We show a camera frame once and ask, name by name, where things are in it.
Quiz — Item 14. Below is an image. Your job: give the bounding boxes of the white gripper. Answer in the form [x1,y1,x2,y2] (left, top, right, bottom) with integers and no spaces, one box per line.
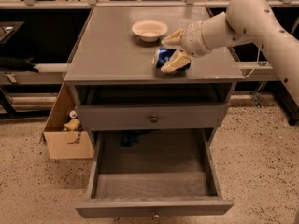
[161,21,211,73]

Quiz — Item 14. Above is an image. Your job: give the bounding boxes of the blue pepsi can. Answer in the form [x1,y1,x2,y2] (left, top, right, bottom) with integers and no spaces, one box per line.
[152,47,191,72]

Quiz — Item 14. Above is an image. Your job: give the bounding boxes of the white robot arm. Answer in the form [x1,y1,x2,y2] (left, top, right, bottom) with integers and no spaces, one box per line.
[162,0,299,104]

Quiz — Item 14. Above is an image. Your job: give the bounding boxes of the grey drawer cabinet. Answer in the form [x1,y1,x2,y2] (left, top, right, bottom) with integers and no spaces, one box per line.
[64,5,246,147]

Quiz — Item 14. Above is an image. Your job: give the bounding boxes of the round brass drawer knob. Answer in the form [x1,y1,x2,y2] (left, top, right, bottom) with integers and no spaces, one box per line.
[150,115,158,123]

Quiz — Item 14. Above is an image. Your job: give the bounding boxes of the closed grey top drawer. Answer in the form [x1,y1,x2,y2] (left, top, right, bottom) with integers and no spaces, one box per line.
[75,104,228,131]

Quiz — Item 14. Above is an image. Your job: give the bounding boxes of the open grey middle drawer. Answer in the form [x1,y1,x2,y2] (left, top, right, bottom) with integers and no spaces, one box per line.
[76,129,234,218]

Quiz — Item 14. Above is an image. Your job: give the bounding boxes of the blue object under cabinet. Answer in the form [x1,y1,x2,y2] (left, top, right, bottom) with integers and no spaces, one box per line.
[121,131,137,147]

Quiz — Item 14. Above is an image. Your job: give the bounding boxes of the yellow object in box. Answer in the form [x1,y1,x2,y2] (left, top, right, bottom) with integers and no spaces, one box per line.
[64,119,80,131]

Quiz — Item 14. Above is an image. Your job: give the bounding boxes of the open cardboard box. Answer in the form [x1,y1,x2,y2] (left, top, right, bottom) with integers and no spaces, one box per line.
[43,84,94,159]

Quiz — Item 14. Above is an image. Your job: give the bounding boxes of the white hanging cable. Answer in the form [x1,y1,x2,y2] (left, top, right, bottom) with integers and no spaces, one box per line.
[244,44,263,79]

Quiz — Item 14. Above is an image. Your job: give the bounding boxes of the grey metal rail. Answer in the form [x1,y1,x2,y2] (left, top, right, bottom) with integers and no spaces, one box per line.
[0,62,278,85]

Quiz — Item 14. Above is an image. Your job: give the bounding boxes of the black cloth on rail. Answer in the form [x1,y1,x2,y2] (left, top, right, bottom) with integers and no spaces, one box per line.
[0,57,38,73]

